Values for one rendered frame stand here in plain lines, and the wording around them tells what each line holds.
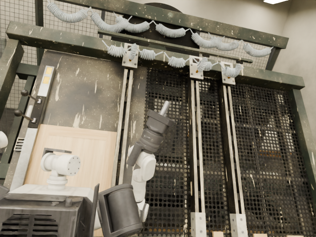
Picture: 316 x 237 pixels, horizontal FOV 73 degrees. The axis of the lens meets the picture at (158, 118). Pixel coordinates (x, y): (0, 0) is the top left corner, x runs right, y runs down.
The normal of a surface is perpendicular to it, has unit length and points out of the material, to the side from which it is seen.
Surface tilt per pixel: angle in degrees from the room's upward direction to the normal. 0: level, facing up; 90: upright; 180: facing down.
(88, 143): 51
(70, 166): 79
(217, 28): 90
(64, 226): 68
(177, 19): 90
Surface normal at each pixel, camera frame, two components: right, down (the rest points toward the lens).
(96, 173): 0.23, -0.38
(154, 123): -0.33, -0.03
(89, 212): 0.22, -0.11
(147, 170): 0.64, 0.38
